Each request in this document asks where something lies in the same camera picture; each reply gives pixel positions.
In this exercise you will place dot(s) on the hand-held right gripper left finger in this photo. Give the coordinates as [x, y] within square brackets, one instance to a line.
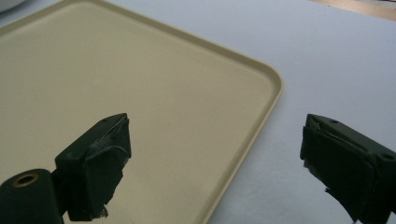
[93, 168]

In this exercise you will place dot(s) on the beige plastic tray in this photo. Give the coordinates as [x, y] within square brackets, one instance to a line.
[155, 102]

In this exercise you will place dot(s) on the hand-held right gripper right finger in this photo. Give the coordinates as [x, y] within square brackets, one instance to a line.
[351, 168]

